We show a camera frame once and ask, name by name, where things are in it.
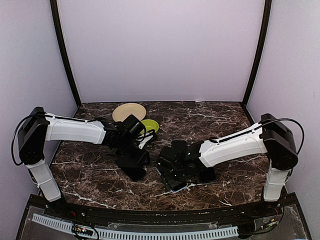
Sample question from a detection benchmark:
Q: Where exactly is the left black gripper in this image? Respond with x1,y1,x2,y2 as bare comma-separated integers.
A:
117,135,151,167

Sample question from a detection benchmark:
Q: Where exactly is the lavender phone case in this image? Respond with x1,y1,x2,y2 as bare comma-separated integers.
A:
157,169,188,193

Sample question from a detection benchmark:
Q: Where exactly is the black phone case bottom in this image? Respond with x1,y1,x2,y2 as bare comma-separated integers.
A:
121,166,147,182

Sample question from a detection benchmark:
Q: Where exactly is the black phone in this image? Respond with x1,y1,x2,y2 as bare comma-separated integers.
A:
198,167,217,184

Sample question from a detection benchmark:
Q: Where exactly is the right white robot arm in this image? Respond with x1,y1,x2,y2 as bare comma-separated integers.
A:
156,113,301,217

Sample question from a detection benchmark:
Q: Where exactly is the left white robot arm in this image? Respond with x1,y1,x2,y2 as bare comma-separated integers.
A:
12,107,156,218

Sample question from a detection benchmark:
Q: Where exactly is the beige round plate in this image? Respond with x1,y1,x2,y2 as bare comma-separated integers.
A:
112,103,147,122

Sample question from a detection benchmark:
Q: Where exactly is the green plastic bowl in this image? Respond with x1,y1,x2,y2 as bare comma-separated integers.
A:
141,119,160,133

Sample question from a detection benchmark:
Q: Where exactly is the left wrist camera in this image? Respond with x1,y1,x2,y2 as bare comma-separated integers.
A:
123,114,157,149

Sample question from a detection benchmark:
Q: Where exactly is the black front rail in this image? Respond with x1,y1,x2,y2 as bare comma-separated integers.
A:
59,201,262,225

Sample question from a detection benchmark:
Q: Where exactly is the white slotted cable duct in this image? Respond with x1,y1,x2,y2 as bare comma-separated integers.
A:
31,213,239,240

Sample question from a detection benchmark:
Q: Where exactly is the right black frame post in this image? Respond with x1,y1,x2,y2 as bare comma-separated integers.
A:
241,0,272,108

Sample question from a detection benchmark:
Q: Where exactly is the black frame post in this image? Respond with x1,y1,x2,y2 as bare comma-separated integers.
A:
49,0,82,108
241,0,272,108

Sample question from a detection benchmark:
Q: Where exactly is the left black frame post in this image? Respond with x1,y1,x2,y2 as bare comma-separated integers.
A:
49,0,82,108

